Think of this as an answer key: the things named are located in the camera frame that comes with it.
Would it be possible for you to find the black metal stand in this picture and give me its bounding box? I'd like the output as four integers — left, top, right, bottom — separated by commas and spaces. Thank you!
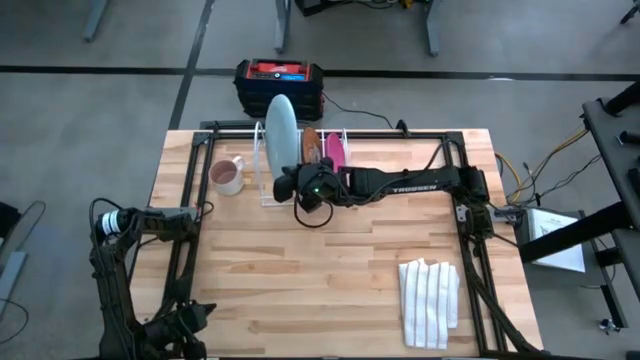
518, 82, 640, 331

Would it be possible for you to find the white wire dish rack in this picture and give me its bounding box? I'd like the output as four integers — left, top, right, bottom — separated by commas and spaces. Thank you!
252, 119, 351, 208

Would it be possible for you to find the large light blue plate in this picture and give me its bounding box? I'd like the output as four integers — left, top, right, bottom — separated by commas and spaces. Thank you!
264, 93, 300, 180

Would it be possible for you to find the dark brown glazed plate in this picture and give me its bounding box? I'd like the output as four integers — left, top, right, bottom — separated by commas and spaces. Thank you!
301, 126, 324, 165

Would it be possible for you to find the pink plate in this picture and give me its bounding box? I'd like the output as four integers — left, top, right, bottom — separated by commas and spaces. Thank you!
325, 132, 347, 172

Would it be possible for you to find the grey table leg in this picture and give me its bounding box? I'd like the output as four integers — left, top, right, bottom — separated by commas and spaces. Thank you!
82, 0, 109, 44
425, 0, 446, 58
273, 0, 293, 54

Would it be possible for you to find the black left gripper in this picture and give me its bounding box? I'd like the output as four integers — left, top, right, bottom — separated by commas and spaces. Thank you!
143, 301, 218, 360

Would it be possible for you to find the black metal table frame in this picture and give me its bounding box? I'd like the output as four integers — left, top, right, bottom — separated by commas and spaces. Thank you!
169, 119, 551, 360

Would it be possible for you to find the red black power station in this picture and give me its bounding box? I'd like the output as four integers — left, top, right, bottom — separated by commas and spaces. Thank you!
233, 58, 325, 122

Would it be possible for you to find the white mug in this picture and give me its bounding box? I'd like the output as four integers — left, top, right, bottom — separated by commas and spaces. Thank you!
208, 155, 247, 197

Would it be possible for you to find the white paper sheet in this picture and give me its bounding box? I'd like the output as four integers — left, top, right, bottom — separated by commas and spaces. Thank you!
524, 207, 587, 274

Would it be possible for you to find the white striped cloth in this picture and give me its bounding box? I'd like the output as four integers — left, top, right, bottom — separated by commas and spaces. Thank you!
397, 257, 460, 350

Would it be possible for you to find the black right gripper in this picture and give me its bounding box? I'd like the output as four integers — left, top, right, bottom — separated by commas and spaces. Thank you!
272, 159, 352, 214

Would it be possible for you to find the black power cable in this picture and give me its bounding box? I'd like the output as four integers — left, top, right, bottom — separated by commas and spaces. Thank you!
322, 92, 412, 137

